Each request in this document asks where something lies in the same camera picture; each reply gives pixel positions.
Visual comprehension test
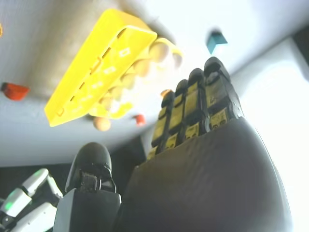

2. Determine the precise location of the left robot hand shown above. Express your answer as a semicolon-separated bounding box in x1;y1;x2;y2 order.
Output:
54;57;294;232

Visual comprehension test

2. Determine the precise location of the brown egg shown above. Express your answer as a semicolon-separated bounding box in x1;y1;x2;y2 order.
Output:
93;116;112;132

